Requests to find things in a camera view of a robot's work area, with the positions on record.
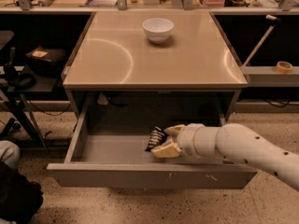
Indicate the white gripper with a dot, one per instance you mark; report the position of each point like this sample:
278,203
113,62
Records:
186,139

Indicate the black rxbar chocolate wrapper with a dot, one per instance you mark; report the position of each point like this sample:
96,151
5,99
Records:
156,138

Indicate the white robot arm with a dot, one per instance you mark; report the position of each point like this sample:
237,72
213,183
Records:
232,142

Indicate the grey open top drawer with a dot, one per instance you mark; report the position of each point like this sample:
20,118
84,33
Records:
108,148

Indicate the grey cabinet table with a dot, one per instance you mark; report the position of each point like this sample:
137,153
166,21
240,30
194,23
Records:
116,56

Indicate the white ceramic bowl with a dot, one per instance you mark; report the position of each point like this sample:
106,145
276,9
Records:
157,30

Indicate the tape roll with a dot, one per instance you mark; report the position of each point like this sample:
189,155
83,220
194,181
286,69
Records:
284,67

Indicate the black box with label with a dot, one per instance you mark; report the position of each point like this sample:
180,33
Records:
42,55

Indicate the white stick with black tip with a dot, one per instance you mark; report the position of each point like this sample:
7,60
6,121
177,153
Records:
274,20

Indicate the black headphones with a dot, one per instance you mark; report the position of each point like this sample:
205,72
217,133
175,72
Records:
16,80

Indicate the person's dark clothing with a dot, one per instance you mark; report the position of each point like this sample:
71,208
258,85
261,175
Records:
20,198

